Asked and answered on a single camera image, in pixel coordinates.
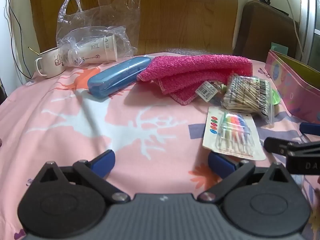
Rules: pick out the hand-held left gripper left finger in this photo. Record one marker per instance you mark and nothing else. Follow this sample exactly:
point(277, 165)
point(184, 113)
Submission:
point(105, 162)

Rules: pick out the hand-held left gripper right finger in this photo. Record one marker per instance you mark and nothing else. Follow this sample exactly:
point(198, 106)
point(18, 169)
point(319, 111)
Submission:
point(220, 164)

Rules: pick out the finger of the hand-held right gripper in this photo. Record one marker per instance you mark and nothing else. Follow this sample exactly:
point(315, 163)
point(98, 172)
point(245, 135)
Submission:
point(310, 129)
point(275, 145)

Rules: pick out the pack of colourful interdental brushes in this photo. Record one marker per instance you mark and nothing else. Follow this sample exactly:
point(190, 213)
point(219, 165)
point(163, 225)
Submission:
point(230, 135)

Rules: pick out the pink tin box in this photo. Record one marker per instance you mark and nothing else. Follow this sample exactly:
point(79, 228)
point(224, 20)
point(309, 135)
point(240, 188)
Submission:
point(295, 90)

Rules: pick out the green plastic lid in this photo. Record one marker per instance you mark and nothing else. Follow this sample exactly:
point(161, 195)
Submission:
point(275, 97)

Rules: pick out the pink printed bedsheet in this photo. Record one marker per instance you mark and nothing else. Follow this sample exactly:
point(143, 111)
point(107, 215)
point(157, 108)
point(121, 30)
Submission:
point(62, 130)

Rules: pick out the bag of cotton swabs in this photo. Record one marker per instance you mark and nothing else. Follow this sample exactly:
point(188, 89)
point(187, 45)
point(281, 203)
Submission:
point(247, 93)

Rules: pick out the small barcode packet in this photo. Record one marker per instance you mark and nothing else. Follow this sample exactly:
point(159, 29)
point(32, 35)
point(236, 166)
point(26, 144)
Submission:
point(207, 91)

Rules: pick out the blue plastic case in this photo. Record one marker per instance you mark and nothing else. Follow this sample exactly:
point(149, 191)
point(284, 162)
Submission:
point(117, 76)

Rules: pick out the teal card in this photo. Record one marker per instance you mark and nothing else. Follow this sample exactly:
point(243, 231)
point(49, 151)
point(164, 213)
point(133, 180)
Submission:
point(278, 48)

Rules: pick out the pink towel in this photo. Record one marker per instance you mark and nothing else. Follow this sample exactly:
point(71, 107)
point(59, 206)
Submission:
point(190, 67)

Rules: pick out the white enamel mug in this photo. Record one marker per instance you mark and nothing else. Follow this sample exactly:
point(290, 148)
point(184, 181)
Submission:
point(51, 66)

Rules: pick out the stack of white paper cups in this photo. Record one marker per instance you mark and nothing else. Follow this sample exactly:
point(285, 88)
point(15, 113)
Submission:
point(100, 48)

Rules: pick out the bubble wrap sheet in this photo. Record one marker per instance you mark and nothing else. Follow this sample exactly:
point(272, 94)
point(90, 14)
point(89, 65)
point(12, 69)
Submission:
point(190, 51)

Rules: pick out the clear plastic cup sleeve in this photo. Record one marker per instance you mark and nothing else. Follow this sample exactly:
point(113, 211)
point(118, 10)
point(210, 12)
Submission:
point(122, 40)

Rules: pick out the gold spoon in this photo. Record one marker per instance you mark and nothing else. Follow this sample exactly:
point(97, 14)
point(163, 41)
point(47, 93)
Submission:
point(33, 50)

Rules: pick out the large clear plastic bag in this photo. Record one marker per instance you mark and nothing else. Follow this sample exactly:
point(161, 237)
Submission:
point(75, 17)

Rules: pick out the wooden headboard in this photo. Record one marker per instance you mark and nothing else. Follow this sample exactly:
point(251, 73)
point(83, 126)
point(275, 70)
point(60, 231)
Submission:
point(180, 12)

